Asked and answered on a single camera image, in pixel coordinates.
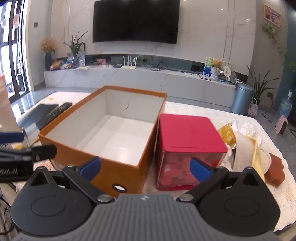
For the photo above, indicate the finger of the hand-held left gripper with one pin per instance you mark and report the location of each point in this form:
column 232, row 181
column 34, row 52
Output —
column 44, row 153
column 11, row 137

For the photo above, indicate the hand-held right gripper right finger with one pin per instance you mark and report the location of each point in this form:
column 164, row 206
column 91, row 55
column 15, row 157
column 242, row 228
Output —
column 198, row 171

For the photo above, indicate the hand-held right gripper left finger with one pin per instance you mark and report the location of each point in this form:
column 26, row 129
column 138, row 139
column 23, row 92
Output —
column 91, row 168

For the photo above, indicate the orange cardboard box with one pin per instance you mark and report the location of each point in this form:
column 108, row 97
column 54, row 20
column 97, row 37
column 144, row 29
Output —
column 120, row 139

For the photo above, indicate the yellow snack packet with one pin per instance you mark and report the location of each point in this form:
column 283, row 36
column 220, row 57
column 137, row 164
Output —
column 227, row 135

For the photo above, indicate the white tissue paper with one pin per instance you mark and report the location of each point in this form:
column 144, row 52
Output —
column 242, row 148

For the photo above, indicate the round cream cotton pad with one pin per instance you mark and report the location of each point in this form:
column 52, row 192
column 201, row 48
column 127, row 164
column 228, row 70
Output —
column 257, row 160

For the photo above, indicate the brown foam block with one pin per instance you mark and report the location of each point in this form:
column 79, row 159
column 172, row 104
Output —
column 275, row 171

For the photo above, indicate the beige paper bag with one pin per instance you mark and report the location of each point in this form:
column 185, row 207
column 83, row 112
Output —
column 5, row 109

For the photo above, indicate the red lidded clear box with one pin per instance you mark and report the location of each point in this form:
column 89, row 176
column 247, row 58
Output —
column 187, row 132

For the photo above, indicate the black remote control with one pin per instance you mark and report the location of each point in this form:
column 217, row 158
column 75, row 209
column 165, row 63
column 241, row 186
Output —
column 59, row 110

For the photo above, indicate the black framed glass door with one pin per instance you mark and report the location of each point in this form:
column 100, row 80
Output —
column 19, row 69

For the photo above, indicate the pastel woven basket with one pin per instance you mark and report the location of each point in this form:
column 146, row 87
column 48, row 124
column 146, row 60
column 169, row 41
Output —
column 252, row 110

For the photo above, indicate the blue-grey trash can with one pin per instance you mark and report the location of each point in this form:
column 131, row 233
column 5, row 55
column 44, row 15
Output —
column 241, row 99

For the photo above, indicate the brown oval ball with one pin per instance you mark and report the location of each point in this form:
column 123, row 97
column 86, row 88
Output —
column 56, row 65

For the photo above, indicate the dark vase with yellow flowers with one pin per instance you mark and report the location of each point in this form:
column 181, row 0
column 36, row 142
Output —
column 48, row 60

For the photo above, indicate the pink space heater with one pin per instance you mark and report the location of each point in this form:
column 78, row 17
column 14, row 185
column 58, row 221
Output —
column 282, row 124

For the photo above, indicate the white marble TV console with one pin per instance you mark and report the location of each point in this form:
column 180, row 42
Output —
column 138, row 81

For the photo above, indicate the clear plastic bag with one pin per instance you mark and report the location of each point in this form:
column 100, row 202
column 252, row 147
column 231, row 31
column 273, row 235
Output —
column 81, row 59

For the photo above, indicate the tall leafy floor plant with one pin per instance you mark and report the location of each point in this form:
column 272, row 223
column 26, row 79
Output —
column 260, row 88

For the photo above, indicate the round hand fan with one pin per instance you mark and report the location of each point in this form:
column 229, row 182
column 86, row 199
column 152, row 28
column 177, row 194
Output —
column 227, row 70

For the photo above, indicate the blue water jug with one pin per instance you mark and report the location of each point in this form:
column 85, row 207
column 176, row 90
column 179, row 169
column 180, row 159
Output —
column 284, row 109

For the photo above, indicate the small pink box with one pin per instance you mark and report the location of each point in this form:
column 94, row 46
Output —
column 101, row 61

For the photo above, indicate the white router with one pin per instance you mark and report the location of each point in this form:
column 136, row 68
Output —
column 129, row 67

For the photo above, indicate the green potted plant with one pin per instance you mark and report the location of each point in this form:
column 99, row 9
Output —
column 75, row 48

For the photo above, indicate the brown teddy bear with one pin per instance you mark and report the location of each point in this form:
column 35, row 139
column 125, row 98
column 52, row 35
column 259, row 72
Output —
column 217, row 63

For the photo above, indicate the green printed card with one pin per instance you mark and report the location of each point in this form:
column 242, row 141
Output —
column 209, row 61

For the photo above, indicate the black television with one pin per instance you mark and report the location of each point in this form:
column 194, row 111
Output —
column 136, row 20

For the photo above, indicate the hanging green vine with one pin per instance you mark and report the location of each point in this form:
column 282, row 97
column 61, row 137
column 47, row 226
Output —
column 270, row 31

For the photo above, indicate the framed wall picture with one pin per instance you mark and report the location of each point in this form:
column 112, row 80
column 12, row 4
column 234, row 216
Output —
column 272, row 16

